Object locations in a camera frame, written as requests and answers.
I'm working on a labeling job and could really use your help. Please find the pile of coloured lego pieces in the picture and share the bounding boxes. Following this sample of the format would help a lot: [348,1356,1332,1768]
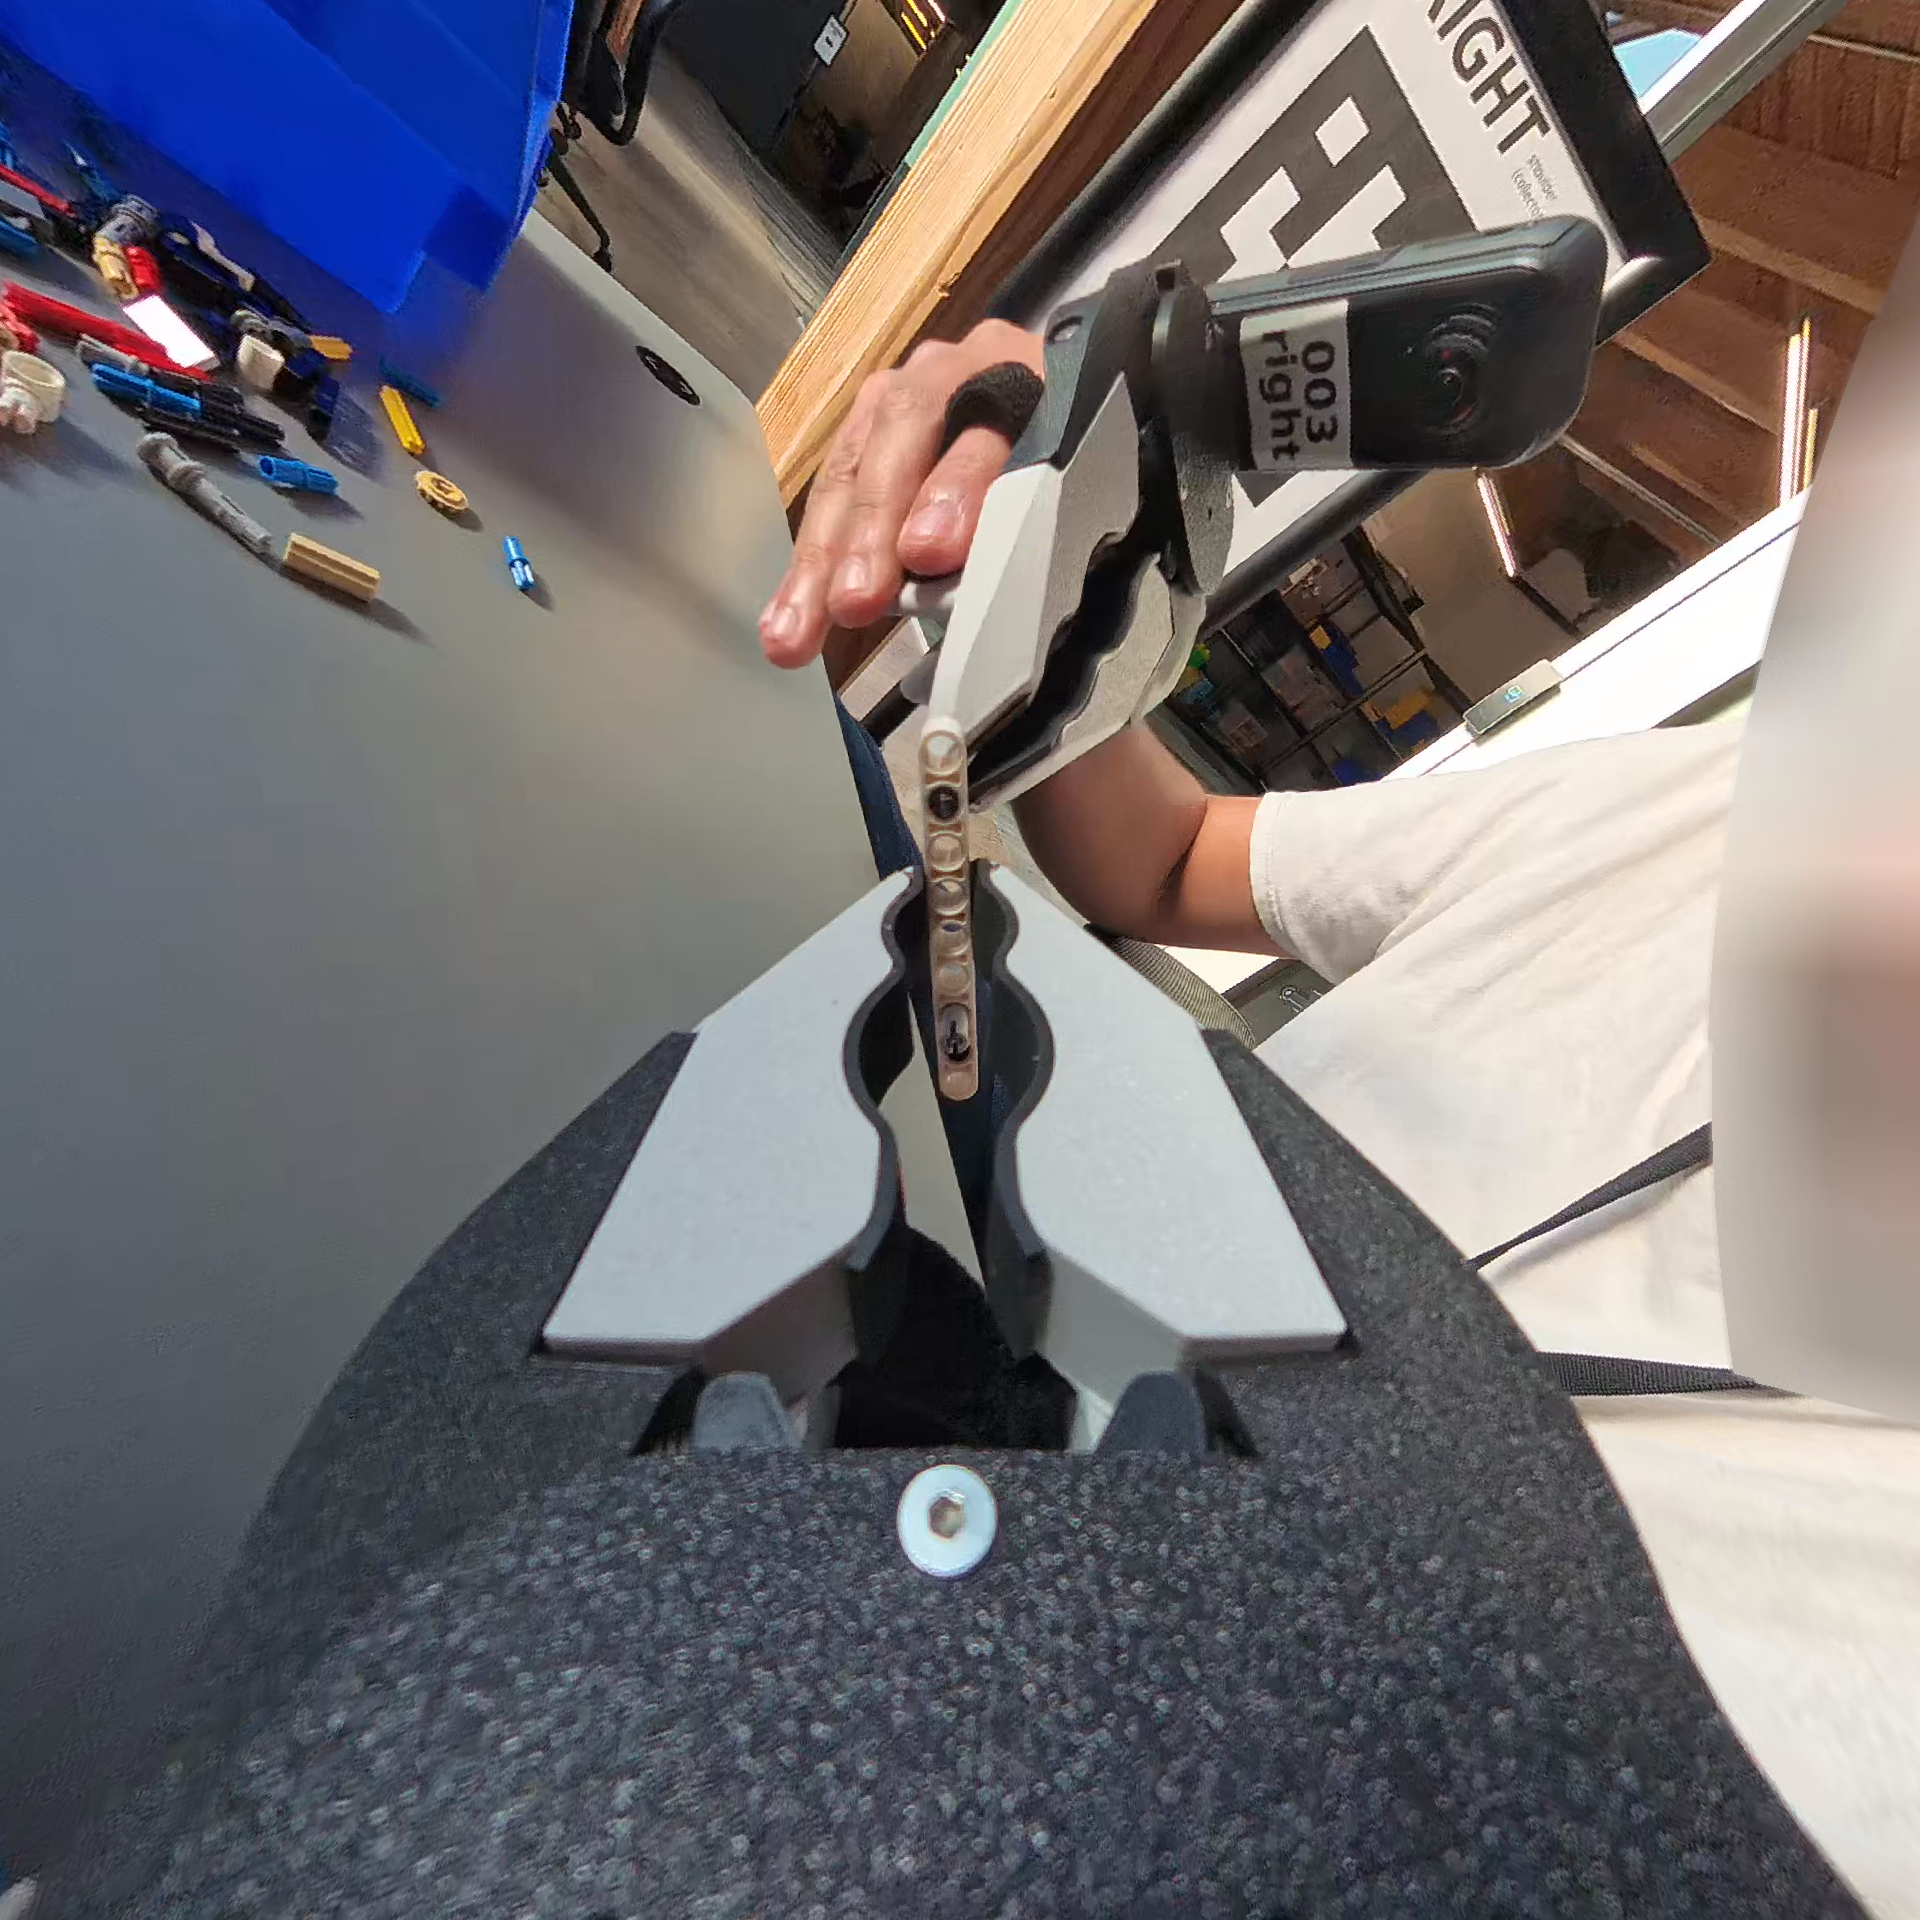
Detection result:
[0,128,546,605]

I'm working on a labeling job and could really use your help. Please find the blue plastic bin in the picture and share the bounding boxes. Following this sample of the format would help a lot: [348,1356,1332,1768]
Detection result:
[0,0,581,319]

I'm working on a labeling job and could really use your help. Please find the wooden beam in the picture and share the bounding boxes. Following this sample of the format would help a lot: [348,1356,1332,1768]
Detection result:
[755,0,1250,504]

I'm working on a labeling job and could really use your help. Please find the person's right hand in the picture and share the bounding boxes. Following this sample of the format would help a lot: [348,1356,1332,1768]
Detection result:
[759,320,1047,672]

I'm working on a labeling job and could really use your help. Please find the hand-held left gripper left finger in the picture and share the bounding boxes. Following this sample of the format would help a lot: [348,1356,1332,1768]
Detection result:
[541,870,922,1451]

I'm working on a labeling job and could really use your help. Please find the black bag strap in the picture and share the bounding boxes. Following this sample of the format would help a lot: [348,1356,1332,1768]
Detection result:
[1467,1121,1791,1401]

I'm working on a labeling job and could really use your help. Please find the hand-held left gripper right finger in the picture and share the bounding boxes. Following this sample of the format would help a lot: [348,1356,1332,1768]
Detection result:
[974,864,1351,1451]

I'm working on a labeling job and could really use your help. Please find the black office chair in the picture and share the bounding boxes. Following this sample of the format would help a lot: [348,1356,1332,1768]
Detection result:
[536,0,668,275]

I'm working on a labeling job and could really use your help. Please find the person's right forearm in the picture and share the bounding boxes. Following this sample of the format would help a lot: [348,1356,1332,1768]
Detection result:
[1018,717,1279,958]

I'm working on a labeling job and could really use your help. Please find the tan lego beam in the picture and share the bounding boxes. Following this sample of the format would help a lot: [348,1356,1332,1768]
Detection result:
[915,715,988,1106]

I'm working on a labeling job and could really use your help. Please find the person's blue jeans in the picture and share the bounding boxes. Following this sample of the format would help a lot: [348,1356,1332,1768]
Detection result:
[834,701,927,890]

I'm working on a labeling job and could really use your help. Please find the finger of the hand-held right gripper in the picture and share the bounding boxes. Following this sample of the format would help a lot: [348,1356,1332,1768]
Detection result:
[967,556,1205,811]
[922,374,1167,752]

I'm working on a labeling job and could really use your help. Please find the shelf with storage bins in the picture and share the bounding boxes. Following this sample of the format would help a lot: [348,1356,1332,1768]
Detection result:
[1167,532,1450,795]

